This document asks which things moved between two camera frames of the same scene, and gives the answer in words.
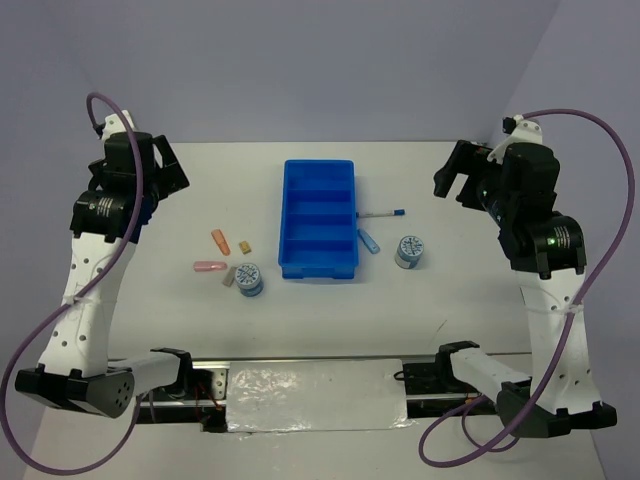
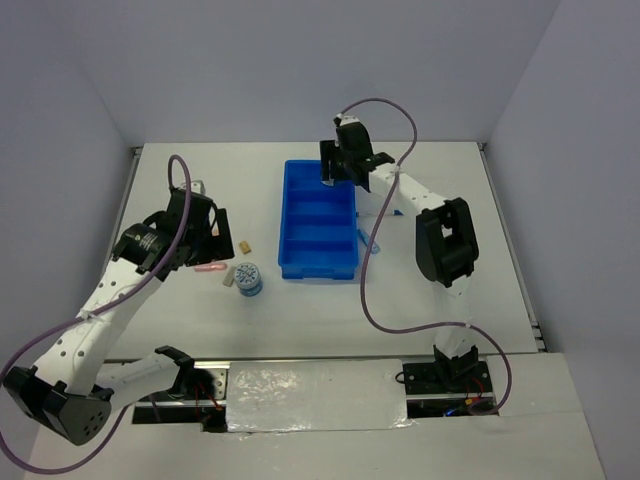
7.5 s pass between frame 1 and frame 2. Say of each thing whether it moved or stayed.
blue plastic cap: stayed
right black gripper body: moved
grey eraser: stayed
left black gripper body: moved
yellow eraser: stayed
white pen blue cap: stayed
